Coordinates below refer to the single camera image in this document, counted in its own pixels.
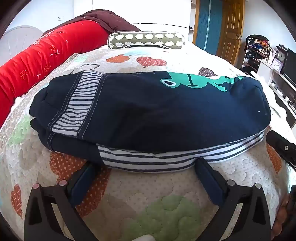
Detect red floral bolster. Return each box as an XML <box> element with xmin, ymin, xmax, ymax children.
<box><xmin>0</xmin><ymin>20</ymin><xmax>109</xmax><ymax>128</ymax></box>

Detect olive pillow with white print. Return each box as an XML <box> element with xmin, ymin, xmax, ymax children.
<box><xmin>107</xmin><ymin>31</ymin><xmax>189</xmax><ymax>50</ymax></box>

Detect dark maroon blanket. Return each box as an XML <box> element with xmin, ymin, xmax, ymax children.
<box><xmin>42</xmin><ymin>9</ymin><xmax>141</xmax><ymax>37</ymax></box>

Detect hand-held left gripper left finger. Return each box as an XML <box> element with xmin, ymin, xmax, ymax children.
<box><xmin>24</xmin><ymin>161</ymin><xmax>102</xmax><ymax>241</ymax></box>

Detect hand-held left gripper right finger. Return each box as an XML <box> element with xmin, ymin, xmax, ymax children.
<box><xmin>195</xmin><ymin>159</ymin><xmax>271</xmax><ymax>241</ymax></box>

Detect white side cabinet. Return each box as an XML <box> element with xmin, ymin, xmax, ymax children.
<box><xmin>257</xmin><ymin>62</ymin><xmax>296</xmax><ymax>128</ymax></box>

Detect patchwork quilted bedspread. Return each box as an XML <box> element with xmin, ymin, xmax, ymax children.
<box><xmin>0</xmin><ymin>44</ymin><xmax>292</xmax><ymax>241</ymax></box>

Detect round white wall decoration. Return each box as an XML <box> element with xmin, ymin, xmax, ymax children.
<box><xmin>0</xmin><ymin>25</ymin><xmax>44</xmax><ymax>66</ymax></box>

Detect black television screen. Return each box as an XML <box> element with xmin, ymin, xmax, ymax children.
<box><xmin>282</xmin><ymin>48</ymin><xmax>296</xmax><ymax>81</ymax></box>

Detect dark mantel clock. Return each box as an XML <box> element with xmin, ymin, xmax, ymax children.
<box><xmin>276</xmin><ymin>44</ymin><xmax>288</xmax><ymax>62</ymax></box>

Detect white glossy wardrobe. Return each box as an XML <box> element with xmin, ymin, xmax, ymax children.
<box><xmin>73</xmin><ymin>0</ymin><xmax>191</xmax><ymax>32</ymax></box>

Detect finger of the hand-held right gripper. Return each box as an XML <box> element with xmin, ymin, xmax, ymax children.
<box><xmin>266</xmin><ymin>131</ymin><xmax>296</xmax><ymax>171</ymax></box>

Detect wooden door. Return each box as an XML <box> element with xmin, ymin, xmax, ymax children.
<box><xmin>216</xmin><ymin>0</ymin><xmax>245</xmax><ymax>65</ymax></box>

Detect navy pants with striped trim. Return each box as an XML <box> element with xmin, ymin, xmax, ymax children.
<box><xmin>29</xmin><ymin>71</ymin><xmax>271</xmax><ymax>173</ymax></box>

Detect cluttered shelf rack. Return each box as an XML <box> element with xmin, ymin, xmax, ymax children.
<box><xmin>240</xmin><ymin>35</ymin><xmax>278</xmax><ymax>75</ymax></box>

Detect blue curtain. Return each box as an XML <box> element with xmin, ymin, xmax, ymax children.
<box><xmin>196</xmin><ymin>0</ymin><xmax>223</xmax><ymax>55</ymax></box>

